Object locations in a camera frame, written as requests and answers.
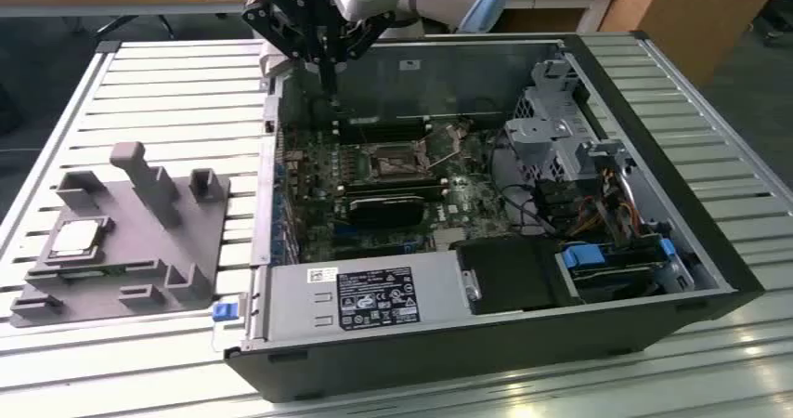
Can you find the black PC case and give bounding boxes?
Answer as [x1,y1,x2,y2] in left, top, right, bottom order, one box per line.
[222,31,768,403]

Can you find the silver chipset heatsink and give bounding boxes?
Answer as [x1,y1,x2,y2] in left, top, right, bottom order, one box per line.
[431,229,467,252]

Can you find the grey parts rack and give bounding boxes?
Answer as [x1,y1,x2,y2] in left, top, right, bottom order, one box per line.
[8,141,233,330]

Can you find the CPU socket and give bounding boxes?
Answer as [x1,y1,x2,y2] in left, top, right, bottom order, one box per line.
[365,141,435,182]

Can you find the grey case bracket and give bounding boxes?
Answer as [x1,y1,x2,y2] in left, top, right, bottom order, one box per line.
[258,48,293,81]

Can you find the metal wire locking lever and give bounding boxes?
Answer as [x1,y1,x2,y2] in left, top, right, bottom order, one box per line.
[349,115,374,147]

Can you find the silver power supply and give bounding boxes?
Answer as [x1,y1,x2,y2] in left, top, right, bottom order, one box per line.
[243,250,482,350]

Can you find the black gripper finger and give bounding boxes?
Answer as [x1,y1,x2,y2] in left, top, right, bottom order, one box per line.
[241,0,337,136]
[329,12,398,134]

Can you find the blue disk carrier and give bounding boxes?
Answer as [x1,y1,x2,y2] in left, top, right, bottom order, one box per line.
[560,242,662,294]

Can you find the black office chair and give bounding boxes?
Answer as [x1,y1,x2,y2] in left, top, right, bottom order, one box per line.
[752,0,793,47]

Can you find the black power supply label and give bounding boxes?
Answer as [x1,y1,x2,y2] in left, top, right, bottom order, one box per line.
[335,266,421,332]

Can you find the green RAM stick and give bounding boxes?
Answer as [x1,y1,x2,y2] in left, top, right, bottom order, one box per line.
[55,266,126,281]

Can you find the grey metal drive cage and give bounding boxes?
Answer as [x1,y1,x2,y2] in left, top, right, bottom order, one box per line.
[502,59,641,183]

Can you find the blue case latch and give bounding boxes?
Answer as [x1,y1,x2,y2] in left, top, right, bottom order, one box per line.
[211,300,242,322]

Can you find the green motherboard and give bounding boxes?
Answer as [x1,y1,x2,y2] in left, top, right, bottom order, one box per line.
[275,119,520,264]

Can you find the silver CPU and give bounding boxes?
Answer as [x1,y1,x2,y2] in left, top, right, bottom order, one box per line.
[47,219,106,257]

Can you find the wooden cabinet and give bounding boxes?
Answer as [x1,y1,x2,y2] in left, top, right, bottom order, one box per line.
[597,0,793,90]

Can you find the yellow orange power wires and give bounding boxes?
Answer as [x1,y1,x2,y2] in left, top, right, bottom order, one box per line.
[573,169,644,241]

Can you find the metal socket cover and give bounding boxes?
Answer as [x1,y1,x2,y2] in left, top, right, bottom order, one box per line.
[421,124,467,169]

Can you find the metal disk bay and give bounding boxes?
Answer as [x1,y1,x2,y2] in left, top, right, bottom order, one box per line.
[554,231,698,306]

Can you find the black plastic drive cover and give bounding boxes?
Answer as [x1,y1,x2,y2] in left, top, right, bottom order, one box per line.
[455,235,588,316]

